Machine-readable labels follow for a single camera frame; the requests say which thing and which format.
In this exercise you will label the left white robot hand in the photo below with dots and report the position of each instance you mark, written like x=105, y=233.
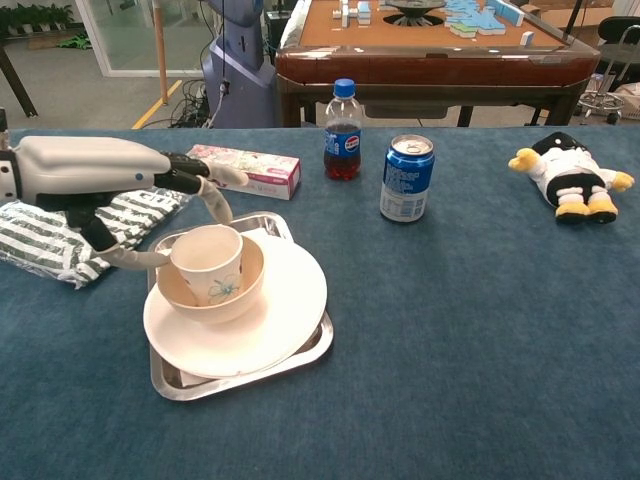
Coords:
x=75, y=160

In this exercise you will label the floral white paper cup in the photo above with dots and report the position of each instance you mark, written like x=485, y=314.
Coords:
x=205, y=265

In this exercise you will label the striped cloth in plastic bag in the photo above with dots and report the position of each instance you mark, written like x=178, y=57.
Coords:
x=30, y=235

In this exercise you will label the black table leg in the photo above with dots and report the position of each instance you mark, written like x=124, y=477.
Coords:
x=17, y=85

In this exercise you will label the green object on floor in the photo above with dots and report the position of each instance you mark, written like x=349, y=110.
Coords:
x=75, y=41

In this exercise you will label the wooden pole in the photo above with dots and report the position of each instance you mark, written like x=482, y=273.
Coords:
x=161, y=55

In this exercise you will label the row of potted plants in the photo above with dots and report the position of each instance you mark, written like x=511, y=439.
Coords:
x=35, y=17

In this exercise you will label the blue grey machine base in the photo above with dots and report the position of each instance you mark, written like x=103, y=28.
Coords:
x=240, y=75

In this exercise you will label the pink floral cardboard box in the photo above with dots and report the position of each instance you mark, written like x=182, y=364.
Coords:
x=265, y=172

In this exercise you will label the beige bowl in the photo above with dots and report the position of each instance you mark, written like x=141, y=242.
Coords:
x=250, y=285

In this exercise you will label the cream round plate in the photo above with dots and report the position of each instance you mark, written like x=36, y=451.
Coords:
x=280, y=325

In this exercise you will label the Pepsi cola plastic bottle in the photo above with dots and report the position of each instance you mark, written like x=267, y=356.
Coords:
x=343, y=145

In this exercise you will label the stainless steel tray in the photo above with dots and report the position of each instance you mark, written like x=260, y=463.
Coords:
x=240, y=387

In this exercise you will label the stacked white blue mahjong tiles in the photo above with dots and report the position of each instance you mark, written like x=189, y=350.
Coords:
x=352, y=12

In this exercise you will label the blue Pepsi can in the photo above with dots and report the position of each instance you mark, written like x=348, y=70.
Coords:
x=406, y=180

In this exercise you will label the brown mahjong table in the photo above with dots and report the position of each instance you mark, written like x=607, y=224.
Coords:
x=430, y=67

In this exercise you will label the blue tablecloth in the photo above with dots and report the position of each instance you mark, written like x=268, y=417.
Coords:
x=450, y=325

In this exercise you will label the pile of blue mahjong tiles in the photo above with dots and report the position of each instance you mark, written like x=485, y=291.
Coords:
x=480, y=17

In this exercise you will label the single white blue mahjong tile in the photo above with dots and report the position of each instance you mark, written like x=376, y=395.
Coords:
x=527, y=38

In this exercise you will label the black white plush toy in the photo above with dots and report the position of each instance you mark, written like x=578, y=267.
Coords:
x=570, y=172

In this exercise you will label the black office stool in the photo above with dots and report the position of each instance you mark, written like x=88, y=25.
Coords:
x=617, y=35

